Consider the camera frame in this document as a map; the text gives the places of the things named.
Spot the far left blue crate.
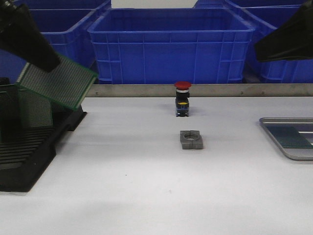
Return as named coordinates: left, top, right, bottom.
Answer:
left=13, top=0, right=111, bottom=10

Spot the red emergency stop button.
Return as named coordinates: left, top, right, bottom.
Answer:
left=174, top=81, right=192, bottom=117

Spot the right blue plastic crate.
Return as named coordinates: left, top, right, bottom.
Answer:
left=241, top=6, right=313, bottom=83

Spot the centre blue plastic crate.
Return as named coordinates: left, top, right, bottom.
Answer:
left=88, top=8, right=254, bottom=84

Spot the grey metal clamp block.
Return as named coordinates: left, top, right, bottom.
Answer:
left=180, top=130, right=204, bottom=150

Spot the left blue plastic crate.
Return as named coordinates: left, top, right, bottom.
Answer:
left=0, top=9, right=96, bottom=85

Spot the silver metal tray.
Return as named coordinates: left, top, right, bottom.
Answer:
left=259, top=117, right=313, bottom=161

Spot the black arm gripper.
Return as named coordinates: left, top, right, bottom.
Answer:
left=254, top=0, right=313, bottom=62
left=0, top=0, right=61, bottom=72

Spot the black slotted board rack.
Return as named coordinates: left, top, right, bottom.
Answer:
left=0, top=92, right=87, bottom=192

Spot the blue plastic crate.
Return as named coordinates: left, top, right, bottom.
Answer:
left=88, top=8, right=254, bottom=84
left=0, top=9, right=96, bottom=85
left=241, top=6, right=313, bottom=83

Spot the metal table edge rail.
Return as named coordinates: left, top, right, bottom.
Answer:
left=86, top=83, right=313, bottom=97

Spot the far right blue crate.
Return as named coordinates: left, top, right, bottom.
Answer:
left=194, top=0, right=305, bottom=8

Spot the green circuit board in rack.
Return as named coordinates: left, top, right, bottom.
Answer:
left=18, top=89, right=65, bottom=128

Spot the green perforated circuit board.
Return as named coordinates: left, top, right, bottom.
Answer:
left=267, top=126, right=313, bottom=149

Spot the dark green rear board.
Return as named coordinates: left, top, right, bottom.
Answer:
left=0, top=84, right=19, bottom=99

